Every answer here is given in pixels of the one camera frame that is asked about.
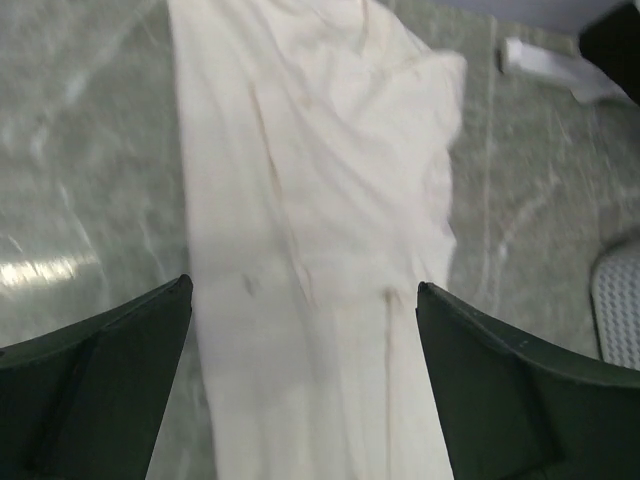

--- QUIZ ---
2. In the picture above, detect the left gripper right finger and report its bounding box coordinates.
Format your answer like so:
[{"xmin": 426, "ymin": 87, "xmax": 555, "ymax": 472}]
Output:
[{"xmin": 416, "ymin": 283, "xmax": 639, "ymax": 479}]

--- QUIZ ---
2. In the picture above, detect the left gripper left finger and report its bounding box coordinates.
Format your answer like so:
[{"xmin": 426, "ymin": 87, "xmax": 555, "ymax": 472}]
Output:
[{"xmin": 1, "ymin": 275, "xmax": 193, "ymax": 480}]

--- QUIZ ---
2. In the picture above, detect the cream white t-shirt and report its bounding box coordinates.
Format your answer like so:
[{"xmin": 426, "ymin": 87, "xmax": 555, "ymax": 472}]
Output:
[{"xmin": 169, "ymin": 1, "xmax": 466, "ymax": 479}]

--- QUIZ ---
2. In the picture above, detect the white laundry basket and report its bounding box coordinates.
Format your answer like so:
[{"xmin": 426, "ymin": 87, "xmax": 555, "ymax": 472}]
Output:
[{"xmin": 590, "ymin": 240, "xmax": 640, "ymax": 370}]

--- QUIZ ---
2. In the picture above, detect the silver clothes rack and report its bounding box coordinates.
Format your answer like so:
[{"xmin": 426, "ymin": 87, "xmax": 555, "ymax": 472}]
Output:
[{"xmin": 498, "ymin": 37, "xmax": 634, "ymax": 105}]

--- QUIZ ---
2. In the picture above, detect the black white striped cloth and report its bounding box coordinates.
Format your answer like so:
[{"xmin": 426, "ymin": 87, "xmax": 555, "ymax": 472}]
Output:
[{"xmin": 578, "ymin": 1, "xmax": 640, "ymax": 104}]

